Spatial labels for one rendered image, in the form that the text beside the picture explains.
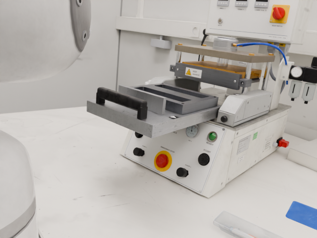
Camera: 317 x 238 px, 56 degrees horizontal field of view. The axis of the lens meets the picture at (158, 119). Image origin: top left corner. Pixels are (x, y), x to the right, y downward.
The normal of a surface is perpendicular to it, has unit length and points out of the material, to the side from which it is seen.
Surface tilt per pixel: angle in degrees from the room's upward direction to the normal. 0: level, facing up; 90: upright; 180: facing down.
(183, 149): 65
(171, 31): 90
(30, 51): 121
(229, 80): 90
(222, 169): 90
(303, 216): 0
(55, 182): 0
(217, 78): 90
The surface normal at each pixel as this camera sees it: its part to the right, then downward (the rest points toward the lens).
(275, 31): -0.65, 0.16
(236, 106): -0.34, -0.62
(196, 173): -0.55, -0.26
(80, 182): 0.10, -0.95
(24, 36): 0.43, 0.64
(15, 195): 0.96, 0.07
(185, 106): 0.76, 0.26
